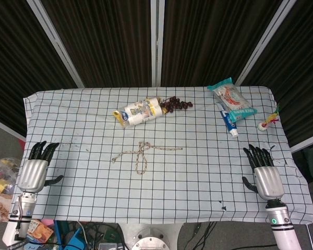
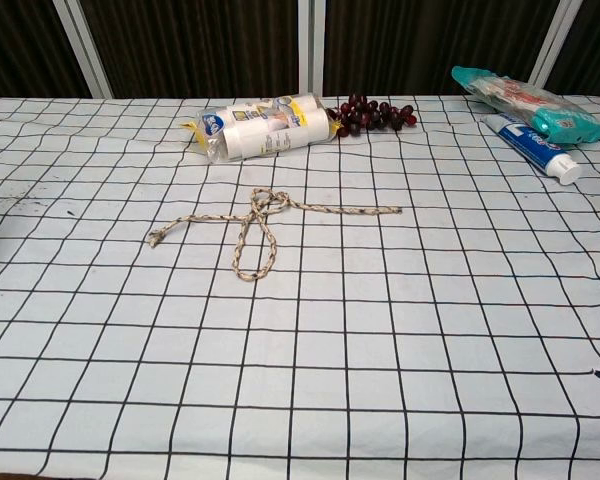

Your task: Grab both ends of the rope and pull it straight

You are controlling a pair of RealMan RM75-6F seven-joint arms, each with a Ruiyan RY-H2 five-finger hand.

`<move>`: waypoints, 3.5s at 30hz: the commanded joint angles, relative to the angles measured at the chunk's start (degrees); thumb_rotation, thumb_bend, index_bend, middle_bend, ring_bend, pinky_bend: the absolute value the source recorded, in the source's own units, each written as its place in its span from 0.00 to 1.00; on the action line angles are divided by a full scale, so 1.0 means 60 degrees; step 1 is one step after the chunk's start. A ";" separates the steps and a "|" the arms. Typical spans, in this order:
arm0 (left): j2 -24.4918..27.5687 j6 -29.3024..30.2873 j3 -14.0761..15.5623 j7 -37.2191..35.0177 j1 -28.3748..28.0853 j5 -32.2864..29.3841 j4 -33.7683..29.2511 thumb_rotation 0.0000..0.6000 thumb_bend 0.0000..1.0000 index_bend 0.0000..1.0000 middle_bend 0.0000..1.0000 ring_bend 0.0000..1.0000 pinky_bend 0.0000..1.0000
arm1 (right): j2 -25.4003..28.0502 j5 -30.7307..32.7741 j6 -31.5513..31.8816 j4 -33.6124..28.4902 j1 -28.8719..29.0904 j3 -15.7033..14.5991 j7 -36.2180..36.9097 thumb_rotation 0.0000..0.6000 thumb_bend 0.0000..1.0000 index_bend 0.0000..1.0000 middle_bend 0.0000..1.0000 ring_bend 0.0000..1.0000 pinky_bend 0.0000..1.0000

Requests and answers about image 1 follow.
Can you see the blue white toothpaste tube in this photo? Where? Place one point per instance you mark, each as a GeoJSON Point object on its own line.
{"type": "Point", "coordinates": [229, 123]}

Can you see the colourful feather shuttlecock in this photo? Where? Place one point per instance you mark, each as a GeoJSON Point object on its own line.
{"type": "Point", "coordinates": [262, 126]}

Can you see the dark ribbed partition panel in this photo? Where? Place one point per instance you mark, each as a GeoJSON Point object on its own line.
{"type": "Point", "coordinates": [13, 65]}
{"type": "Point", "coordinates": [208, 39]}
{"type": "Point", "coordinates": [107, 41]}
{"type": "Point", "coordinates": [300, 73]}

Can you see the dark red grape bunch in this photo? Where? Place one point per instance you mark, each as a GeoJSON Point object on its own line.
{"type": "Point", "coordinates": [174, 104]}

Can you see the white partition base rail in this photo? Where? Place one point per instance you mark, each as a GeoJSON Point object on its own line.
{"type": "Point", "coordinates": [5, 127]}
{"type": "Point", "coordinates": [307, 147]}

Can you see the orange carton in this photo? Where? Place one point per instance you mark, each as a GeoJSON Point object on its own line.
{"type": "Point", "coordinates": [40, 231]}

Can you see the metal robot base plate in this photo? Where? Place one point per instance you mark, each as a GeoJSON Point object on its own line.
{"type": "Point", "coordinates": [151, 238]}

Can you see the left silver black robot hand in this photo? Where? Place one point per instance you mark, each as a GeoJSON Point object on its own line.
{"type": "Point", "coordinates": [32, 174]}

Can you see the white black checked tablecloth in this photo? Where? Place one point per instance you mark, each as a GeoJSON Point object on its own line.
{"type": "Point", "coordinates": [94, 187]}

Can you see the yellow packet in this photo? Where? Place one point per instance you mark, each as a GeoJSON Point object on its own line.
{"type": "Point", "coordinates": [1, 186]}

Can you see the clear plastic bag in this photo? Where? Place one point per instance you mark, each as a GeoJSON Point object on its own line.
{"type": "Point", "coordinates": [6, 166]}

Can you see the toilet paper roll pack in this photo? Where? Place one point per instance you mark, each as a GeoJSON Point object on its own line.
{"type": "Point", "coordinates": [138, 113]}

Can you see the blue plastic frame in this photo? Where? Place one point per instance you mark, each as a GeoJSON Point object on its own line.
{"type": "Point", "coordinates": [73, 240]}

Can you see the teal snack packet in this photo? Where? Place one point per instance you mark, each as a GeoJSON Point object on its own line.
{"type": "Point", "coordinates": [232, 100]}

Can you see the white partition post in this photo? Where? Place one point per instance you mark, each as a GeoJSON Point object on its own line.
{"type": "Point", "coordinates": [157, 41]}
{"type": "Point", "coordinates": [54, 44]}
{"type": "Point", "coordinates": [266, 41]}

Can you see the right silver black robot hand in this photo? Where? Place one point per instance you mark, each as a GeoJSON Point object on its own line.
{"type": "Point", "coordinates": [268, 182]}

